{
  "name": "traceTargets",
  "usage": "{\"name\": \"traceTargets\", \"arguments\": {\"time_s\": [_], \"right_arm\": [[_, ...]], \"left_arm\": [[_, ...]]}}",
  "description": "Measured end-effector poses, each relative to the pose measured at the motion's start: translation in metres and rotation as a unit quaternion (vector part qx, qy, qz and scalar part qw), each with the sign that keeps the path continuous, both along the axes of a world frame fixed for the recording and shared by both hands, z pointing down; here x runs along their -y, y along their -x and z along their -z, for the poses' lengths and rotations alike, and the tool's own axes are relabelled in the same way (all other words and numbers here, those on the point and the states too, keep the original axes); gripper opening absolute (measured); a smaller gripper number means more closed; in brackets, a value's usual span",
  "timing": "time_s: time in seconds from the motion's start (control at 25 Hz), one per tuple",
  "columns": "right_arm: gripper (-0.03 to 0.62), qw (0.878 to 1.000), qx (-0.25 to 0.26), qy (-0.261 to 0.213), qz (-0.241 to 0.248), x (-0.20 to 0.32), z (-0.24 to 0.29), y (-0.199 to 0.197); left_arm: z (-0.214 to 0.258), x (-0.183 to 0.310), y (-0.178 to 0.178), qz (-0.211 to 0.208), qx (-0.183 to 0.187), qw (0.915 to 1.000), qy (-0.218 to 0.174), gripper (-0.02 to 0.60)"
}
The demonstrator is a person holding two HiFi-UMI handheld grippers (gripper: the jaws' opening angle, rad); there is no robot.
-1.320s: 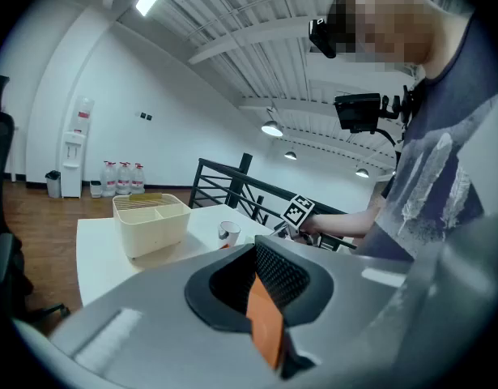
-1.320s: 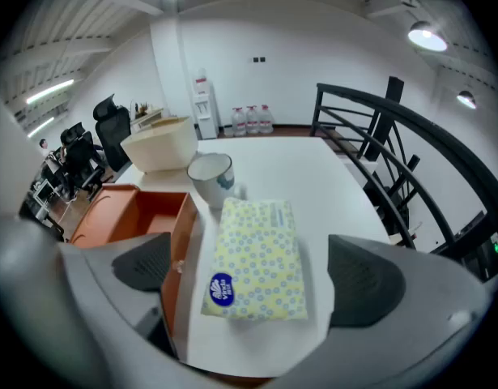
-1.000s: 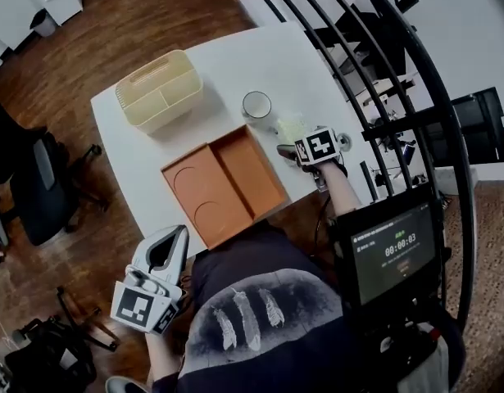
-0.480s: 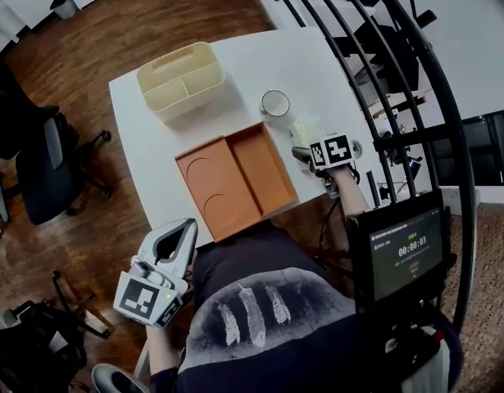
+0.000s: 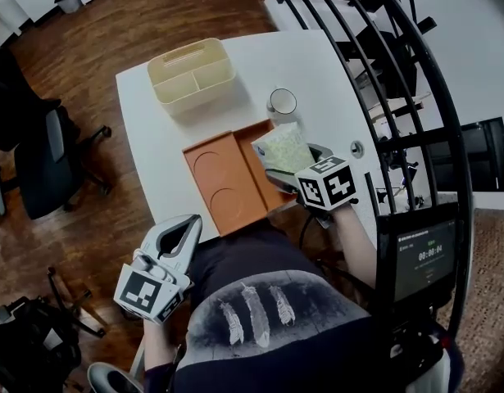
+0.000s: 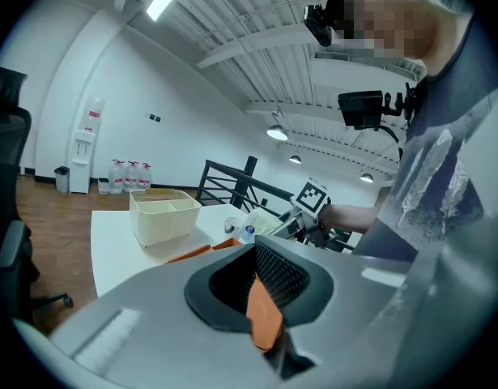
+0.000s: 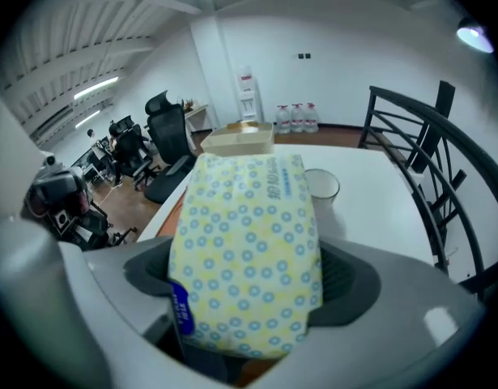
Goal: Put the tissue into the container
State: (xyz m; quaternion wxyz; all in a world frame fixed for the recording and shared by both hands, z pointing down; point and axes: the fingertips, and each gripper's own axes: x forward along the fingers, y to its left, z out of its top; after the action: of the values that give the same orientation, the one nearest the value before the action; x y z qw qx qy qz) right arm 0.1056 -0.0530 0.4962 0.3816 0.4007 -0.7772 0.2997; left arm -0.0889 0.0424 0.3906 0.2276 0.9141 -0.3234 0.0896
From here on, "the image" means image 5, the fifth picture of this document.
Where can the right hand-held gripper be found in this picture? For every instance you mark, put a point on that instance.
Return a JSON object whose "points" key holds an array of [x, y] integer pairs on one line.
{"points": [[325, 184]]}

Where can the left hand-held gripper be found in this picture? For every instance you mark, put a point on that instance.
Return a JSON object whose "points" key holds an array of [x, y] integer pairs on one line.
{"points": [[147, 291]]}

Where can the patterned tissue pack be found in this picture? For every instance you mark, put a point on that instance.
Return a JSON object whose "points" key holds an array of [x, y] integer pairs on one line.
{"points": [[282, 147]]}

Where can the beige divided container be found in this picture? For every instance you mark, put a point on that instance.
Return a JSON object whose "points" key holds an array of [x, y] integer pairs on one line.
{"points": [[192, 76]]}

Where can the person's left forearm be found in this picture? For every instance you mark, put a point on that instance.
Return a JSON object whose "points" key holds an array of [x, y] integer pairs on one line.
{"points": [[159, 346]]}

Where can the person's right forearm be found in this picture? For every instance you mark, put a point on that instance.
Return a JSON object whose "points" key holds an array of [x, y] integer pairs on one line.
{"points": [[354, 244]]}

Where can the round table grommet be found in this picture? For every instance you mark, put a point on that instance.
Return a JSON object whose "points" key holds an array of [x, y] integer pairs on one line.
{"points": [[357, 148]]}

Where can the clear glass cup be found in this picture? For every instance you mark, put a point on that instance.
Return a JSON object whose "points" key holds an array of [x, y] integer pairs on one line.
{"points": [[283, 107]]}

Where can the orange plastic tray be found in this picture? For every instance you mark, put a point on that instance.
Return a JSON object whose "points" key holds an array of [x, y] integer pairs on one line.
{"points": [[225, 178]]}

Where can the person's dark printed shirt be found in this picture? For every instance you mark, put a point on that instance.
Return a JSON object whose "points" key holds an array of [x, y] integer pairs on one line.
{"points": [[276, 313]]}

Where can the black tablet screen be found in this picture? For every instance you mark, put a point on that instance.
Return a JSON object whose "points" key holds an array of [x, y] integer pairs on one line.
{"points": [[423, 256]]}

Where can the black office chair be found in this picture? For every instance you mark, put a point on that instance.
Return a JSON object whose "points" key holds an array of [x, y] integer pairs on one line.
{"points": [[34, 154]]}

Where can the black chair with bag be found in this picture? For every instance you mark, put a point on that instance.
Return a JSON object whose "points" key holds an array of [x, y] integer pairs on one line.
{"points": [[30, 342]]}

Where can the black metal frame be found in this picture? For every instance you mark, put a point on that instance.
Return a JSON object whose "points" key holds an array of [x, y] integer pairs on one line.
{"points": [[403, 47]]}

